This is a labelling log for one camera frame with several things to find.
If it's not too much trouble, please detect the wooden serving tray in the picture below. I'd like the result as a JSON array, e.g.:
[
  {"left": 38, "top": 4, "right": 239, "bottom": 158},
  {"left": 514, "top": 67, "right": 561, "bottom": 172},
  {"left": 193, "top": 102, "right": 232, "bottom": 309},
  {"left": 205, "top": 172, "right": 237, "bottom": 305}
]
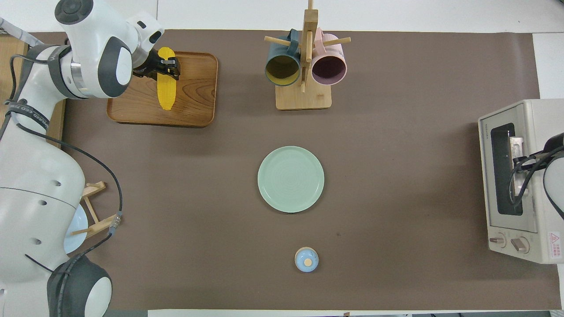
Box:
[{"left": 107, "top": 51, "right": 219, "bottom": 128}]

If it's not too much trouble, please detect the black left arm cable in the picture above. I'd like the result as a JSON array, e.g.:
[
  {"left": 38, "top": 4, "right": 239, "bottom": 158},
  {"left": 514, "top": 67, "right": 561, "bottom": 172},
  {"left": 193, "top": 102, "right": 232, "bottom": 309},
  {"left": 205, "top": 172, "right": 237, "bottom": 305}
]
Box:
[{"left": 0, "top": 53, "right": 125, "bottom": 282}]

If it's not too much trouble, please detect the pale green plate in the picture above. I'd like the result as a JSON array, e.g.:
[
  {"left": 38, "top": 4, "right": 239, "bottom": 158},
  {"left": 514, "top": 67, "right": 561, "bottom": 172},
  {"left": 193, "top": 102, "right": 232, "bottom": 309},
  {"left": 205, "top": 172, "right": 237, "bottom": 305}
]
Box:
[{"left": 257, "top": 146, "right": 325, "bottom": 214}]

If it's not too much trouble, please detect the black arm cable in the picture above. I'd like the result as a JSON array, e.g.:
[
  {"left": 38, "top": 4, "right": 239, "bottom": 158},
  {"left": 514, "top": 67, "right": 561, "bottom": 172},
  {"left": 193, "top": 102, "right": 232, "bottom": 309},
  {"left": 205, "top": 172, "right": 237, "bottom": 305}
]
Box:
[
  {"left": 509, "top": 145, "right": 564, "bottom": 207},
  {"left": 0, "top": 53, "right": 125, "bottom": 282}
]

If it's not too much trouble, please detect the wire basket with wooden shelves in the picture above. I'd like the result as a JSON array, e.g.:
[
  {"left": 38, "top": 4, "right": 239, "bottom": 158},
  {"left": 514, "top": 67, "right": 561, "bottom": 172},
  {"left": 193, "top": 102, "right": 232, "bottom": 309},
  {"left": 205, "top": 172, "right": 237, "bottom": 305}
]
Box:
[{"left": 0, "top": 26, "right": 67, "bottom": 148}]

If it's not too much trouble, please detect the brown table mat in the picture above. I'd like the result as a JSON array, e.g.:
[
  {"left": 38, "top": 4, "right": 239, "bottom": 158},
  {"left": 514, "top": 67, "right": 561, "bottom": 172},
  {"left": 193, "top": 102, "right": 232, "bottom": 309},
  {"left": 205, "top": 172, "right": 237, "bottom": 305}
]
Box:
[{"left": 26, "top": 30, "right": 562, "bottom": 311}]

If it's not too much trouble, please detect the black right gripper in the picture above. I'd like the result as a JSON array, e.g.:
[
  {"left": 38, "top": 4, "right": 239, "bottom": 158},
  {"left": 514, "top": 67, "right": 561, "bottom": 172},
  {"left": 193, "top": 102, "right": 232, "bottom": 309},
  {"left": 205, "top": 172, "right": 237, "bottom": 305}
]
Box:
[{"left": 513, "top": 132, "right": 564, "bottom": 171}]

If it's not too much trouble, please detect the yellow corn cob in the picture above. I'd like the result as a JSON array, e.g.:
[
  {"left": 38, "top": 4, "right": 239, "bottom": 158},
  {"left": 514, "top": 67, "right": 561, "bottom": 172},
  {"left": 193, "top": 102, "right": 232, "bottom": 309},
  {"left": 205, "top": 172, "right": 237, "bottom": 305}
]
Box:
[{"left": 157, "top": 47, "right": 179, "bottom": 111}]

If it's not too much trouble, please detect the wooden mug tree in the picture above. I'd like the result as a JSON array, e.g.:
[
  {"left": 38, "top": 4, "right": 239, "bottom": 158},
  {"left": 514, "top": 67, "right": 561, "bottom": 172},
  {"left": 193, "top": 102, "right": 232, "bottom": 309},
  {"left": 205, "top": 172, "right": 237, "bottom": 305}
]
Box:
[{"left": 264, "top": 0, "right": 352, "bottom": 111}]

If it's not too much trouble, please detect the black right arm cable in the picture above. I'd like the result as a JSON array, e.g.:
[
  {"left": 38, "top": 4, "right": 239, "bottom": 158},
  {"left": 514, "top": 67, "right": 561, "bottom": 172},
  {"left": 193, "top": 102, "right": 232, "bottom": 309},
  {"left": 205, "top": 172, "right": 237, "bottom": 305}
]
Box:
[{"left": 509, "top": 145, "right": 564, "bottom": 207}]

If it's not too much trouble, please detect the wooden plate rack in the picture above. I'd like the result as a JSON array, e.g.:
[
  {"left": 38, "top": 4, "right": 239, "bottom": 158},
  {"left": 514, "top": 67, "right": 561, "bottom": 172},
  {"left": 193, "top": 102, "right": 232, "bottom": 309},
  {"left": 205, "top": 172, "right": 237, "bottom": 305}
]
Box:
[{"left": 70, "top": 181, "right": 122, "bottom": 240}]

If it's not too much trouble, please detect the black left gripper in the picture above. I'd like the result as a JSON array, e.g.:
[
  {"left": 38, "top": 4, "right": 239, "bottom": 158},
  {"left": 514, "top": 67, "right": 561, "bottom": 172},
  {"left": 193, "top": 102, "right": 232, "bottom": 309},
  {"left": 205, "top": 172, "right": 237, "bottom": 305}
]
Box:
[{"left": 132, "top": 49, "right": 182, "bottom": 81}]

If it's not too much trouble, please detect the light blue plate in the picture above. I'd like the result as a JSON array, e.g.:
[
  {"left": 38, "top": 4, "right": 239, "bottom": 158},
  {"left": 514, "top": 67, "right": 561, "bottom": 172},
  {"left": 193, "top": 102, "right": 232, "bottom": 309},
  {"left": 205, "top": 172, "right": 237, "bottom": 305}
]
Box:
[{"left": 64, "top": 203, "right": 89, "bottom": 255}]

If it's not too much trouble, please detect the dark blue mug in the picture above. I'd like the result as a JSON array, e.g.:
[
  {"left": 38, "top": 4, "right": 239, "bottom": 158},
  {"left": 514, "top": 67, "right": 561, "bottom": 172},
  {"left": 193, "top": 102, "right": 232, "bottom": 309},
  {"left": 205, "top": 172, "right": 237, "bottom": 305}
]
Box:
[{"left": 265, "top": 29, "right": 302, "bottom": 87}]

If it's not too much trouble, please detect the white toaster oven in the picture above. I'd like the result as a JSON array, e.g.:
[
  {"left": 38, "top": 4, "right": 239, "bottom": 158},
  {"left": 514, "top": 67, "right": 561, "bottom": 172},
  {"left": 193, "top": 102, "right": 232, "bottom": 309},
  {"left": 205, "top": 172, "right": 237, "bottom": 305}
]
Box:
[{"left": 478, "top": 99, "right": 564, "bottom": 265}]

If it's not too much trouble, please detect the pink mug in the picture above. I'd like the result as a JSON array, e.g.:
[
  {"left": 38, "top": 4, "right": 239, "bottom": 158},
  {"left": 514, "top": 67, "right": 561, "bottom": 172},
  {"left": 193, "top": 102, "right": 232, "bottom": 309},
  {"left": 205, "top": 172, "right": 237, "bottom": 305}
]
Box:
[{"left": 311, "top": 27, "right": 348, "bottom": 86}]

